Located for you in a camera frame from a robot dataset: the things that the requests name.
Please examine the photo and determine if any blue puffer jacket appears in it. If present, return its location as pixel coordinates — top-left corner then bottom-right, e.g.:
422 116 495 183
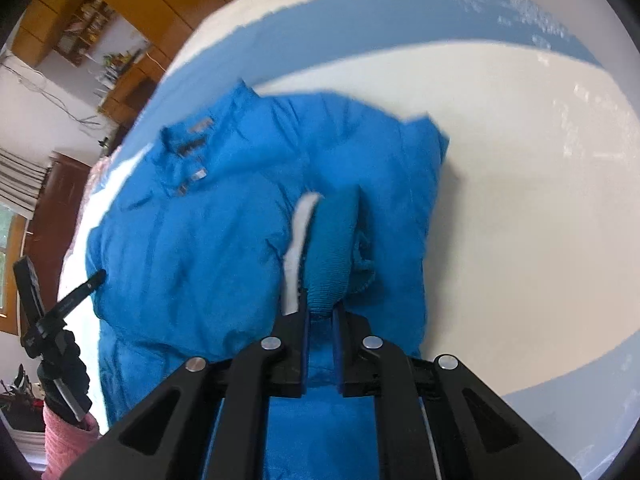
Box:
85 80 451 480

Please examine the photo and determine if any open shelf with items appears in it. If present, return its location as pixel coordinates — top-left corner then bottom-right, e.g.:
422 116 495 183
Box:
54 0 117 67

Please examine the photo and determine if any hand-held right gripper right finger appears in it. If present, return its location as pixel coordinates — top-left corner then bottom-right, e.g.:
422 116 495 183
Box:
332 306 583 480

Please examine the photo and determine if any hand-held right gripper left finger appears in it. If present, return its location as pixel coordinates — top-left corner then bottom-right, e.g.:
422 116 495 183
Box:
60 305 311 480

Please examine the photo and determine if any wooden framed window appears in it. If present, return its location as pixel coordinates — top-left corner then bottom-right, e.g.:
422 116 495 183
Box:
0 204 27 336

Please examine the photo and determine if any white and blue bed sheet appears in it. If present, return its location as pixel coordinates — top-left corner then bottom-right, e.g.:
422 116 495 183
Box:
57 0 640 480

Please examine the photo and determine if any striped window curtain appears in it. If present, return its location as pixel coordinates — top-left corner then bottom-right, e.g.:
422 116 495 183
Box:
0 146 52 222

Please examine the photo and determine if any person's left hand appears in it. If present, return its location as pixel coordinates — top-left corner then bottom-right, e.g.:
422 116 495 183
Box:
39 331 94 424

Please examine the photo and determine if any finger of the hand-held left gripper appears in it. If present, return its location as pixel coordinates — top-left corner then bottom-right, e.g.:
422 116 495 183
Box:
54 268 107 318

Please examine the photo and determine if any dark wooden door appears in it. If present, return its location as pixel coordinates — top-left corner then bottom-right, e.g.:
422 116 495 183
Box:
21 151 94 306

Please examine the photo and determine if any wall cable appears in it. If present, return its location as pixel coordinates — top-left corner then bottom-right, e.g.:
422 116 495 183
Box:
0 54 103 128

